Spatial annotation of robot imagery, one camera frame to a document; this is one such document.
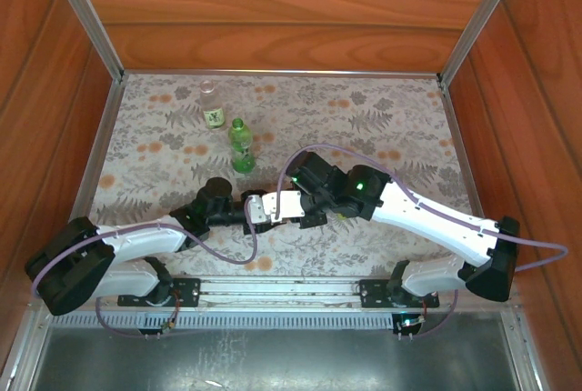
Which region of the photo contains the green plastic bottle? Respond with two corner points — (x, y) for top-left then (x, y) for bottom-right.
(227, 117), (256, 175)

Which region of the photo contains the clear bottle green label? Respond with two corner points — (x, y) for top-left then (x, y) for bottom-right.
(198, 80), (227, 131)

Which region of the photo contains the floral tablecloth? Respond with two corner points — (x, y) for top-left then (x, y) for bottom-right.
(57, 73), (484, 279)

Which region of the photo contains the small green-lit circuit board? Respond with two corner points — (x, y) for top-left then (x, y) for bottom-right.
(394, 313), (428, 333)

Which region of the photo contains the grey metal sheet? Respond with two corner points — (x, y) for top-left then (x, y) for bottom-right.
(31, 325), (524, 391)

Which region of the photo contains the aluminium lower side bar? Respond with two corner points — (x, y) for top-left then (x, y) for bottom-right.
(4, 311), (46, 391)
(499, 311), (549, 391)

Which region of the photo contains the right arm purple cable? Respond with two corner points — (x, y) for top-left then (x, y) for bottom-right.
(275, 144), (569, 342)

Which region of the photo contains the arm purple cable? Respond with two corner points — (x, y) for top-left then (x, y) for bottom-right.
(275, 144), (569, 342)
(30, 208), (260, 341)

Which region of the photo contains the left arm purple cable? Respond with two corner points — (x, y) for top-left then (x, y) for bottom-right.
(30, 208), (260, 341)

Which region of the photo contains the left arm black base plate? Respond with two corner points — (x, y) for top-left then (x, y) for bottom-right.
(116, 276), (202, 308)

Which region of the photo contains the aluminium mounting rail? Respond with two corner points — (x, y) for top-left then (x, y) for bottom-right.
(26, 272), (522, 315)

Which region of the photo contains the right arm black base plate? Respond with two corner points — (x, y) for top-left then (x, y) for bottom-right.
(358, 277), (441, 309)

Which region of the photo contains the aluminium back frame bar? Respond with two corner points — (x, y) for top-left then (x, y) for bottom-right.
(121, 68), (441, 79)

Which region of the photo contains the grey slotted cable duct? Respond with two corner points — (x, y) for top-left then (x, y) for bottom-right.
(45, 311), (506, 331)

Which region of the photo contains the aluminium side floor rail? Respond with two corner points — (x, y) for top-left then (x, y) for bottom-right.
(438, 79), (490, 233)
(50, 79), (125, 276)

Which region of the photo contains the aluminium frame post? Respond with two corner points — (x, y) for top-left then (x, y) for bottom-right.
(436, 0), (529, 85)
(43, 0), (126, 83)

